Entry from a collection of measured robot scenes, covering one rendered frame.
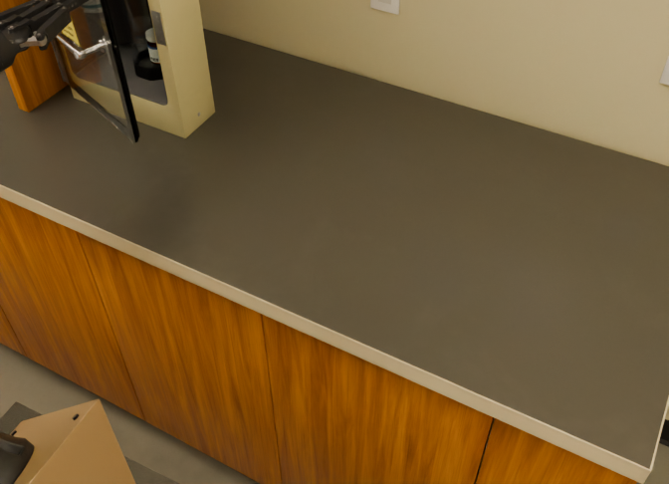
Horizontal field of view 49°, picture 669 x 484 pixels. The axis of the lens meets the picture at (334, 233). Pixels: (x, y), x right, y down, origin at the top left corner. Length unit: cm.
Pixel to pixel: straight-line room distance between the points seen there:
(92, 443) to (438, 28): 113
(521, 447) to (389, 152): 65
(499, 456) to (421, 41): 90
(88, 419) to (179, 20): 85
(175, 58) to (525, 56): 72
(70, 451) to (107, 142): 87
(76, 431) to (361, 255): 63
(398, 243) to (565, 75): 53
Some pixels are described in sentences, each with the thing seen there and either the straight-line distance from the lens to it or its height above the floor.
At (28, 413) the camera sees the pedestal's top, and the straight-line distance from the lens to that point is 122.
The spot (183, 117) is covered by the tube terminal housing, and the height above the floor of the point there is 99.
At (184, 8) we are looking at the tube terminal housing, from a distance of 150.
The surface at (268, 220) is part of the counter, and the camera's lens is 139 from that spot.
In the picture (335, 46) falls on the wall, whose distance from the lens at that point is 182.
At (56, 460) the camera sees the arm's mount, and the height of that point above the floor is 116.
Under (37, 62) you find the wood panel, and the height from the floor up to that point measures 103.
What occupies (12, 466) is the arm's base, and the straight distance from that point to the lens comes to 94.
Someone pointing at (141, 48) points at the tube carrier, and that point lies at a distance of 163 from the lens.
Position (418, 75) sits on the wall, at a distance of 174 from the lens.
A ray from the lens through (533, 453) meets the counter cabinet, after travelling 129.
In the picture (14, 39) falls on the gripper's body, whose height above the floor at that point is 132.
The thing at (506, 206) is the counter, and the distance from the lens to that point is 145.
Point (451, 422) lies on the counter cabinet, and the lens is 131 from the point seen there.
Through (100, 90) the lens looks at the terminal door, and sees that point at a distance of 157.
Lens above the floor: 191
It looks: 45 degrees down
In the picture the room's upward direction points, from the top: straight up
